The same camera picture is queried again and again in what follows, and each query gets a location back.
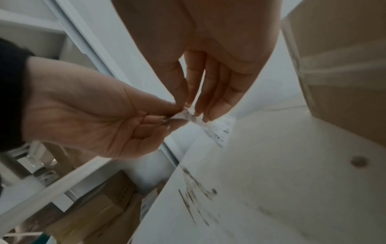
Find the flat brown cardboard box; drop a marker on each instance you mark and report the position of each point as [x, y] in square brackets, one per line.
[132, 219]

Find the white metal rack beam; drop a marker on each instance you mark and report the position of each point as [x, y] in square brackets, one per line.
[54, 188]

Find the brown taped cardboard box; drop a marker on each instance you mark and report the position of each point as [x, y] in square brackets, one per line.
[346, 71]

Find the round grey screw cap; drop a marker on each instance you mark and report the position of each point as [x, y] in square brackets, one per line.
[359, 162]

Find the person's right hand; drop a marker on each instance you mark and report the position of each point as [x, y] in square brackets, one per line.
[211, 31]

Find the white smudged shelf board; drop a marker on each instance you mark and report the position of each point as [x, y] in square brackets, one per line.
[286, 178]

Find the person's left forearm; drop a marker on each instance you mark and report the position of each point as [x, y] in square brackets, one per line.
[12, 95]

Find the white metal rack upright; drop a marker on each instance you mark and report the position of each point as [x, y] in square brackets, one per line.
[90, 47]

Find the person's left hand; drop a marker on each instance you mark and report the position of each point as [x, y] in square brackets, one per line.
[84, 107]

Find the white printed paper label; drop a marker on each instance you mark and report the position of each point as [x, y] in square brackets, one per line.
[218, 131]

